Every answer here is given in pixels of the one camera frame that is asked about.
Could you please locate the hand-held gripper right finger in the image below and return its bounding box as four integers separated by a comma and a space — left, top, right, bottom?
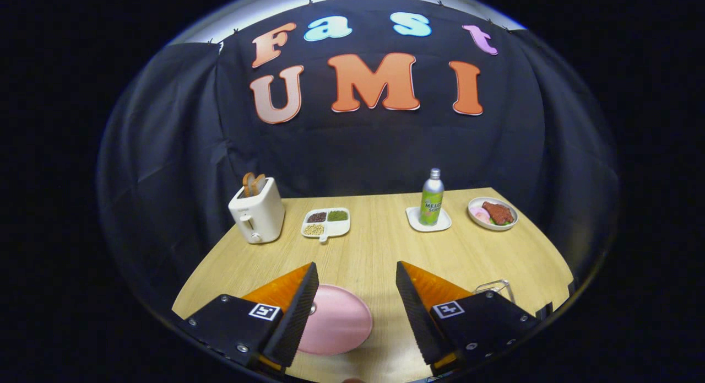
395, 261, 543, 375

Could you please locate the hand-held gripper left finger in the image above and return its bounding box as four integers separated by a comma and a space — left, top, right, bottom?
182, 262, 320, 373

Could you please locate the pink round plate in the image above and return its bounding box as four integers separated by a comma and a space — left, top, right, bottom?
297, 284, 374, 356

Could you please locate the perforated metal basket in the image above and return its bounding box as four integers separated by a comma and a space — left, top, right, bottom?
475, 279, 516, 304

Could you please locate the white divided bean tray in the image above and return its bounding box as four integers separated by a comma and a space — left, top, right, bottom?
301, 207, 351, 243

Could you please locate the white square coaster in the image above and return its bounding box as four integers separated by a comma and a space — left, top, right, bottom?
406, 206, 452, 233

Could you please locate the white toaster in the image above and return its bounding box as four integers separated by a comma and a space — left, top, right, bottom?
228, 177, 286, 244

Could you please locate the green soda bottle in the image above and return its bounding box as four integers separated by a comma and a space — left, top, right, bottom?
419, 168, 445, 226

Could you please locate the white oval food plate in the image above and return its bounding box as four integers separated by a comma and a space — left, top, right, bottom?
468, 197, 519, 231

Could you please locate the red meat piece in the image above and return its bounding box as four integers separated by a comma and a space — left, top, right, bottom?
482, 201, 514, 225

